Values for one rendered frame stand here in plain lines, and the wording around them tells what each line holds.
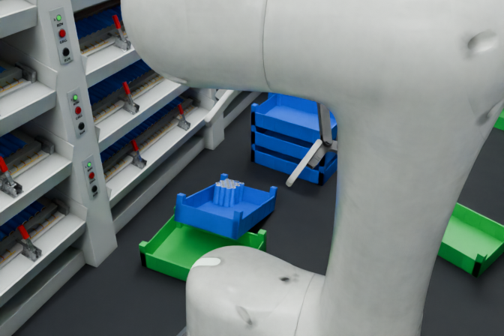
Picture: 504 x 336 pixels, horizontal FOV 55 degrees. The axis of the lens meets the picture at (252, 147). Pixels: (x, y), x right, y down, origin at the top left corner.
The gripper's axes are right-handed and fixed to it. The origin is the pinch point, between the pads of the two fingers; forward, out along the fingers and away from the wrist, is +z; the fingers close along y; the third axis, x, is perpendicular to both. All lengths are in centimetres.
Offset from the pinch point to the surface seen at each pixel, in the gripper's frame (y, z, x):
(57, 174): -40, 23, 50
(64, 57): -52, 1, 38
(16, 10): -57, 1, 24
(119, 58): -50, -9, 55
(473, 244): 58, -33, 85
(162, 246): -15, 24, 84
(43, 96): -49, 11, 38
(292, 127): -7, -33, 97
